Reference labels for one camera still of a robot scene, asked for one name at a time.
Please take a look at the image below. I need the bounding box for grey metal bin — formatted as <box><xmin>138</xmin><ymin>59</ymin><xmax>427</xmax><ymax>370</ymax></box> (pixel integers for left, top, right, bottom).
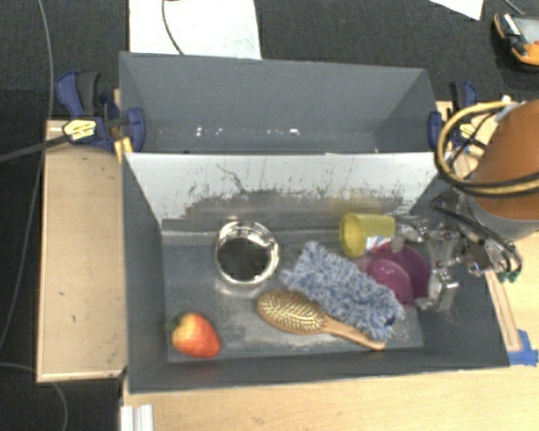
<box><xmin>118</xmin><ymin>50</ymin><xmax>511</xmax><ymax>395</ymax></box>

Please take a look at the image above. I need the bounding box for pale wood flat board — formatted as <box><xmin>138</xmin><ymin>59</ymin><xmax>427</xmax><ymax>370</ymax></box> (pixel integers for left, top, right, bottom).
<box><xmin>35</xmin><ymin>120</ymin><xmax>128</xmax><ymax>383</ymax></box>

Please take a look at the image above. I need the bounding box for yellow plastic cup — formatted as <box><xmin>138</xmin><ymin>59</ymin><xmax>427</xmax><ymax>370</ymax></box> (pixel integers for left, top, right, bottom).
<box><xmin>339</xmin><ymin>212</ymin><xmax>397</xmax><ymax>259</ymax></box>

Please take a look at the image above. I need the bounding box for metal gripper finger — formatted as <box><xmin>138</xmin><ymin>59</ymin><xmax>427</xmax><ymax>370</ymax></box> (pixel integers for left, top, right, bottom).
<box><xmin>393</xmin><ymin>219</ymin><xmax>432</xmax><ymax>248</ymax></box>
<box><xmin>414</xmin><ymin>268</ymin><xmax>460</xmax><ymax>312</ymax></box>

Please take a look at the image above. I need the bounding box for purple plastic bowl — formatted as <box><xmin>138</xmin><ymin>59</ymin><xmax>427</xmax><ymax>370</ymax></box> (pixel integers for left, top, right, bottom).
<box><xmin>365</xmin><ymin>241</ymin><xmax>432</xmax><ymax>308</ymax></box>

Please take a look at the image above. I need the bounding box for blue fluffy cloth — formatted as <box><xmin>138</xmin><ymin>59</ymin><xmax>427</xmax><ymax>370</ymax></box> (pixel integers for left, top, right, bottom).
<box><xmin>279</xmin><ymin>240</ymin><xmax>406</xmax><ymax>341</ymax></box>

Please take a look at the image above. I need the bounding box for red toy strawberry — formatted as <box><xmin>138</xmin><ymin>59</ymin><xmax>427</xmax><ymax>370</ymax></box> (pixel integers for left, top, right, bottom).
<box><xmin>167</xmin><ymin>312</ymin><xmax>222</xmax><ymax>360</ymax></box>

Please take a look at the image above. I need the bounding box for wooden hairbrush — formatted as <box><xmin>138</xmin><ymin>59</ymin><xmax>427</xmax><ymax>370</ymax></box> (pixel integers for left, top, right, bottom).
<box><xmin>255</xmin><ymin>289</ymin><xmax>386</xmax><ymax>352</ymax></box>

